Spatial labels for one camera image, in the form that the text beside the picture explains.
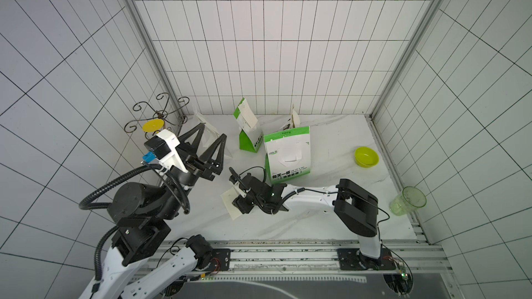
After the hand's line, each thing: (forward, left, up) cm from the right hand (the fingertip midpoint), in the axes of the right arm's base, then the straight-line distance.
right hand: (238, 190), depth 85 cm
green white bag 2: (+23, -3, +6) cm, 24 cm away
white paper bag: (+19, +15, +11) cm, 26 cm away
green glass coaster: (+3, -75, -7) cm, 75 cm away
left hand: (-5, -2, +44) cm, 44 cm away
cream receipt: (-1, +5, -5) cm, 7 cm away
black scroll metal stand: (+11, +38, +27) cm, 47 cm away
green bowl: (+24, -60, -6) cm, 65 cm away
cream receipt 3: (+32, -24, +12) cm, 42 cm away
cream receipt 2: (+32, -1, +14) cm, 35 cm away
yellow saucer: (+12, +30, +26) cm, 42 cm away
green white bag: (+11, -20, +12) cm, 26 cm away
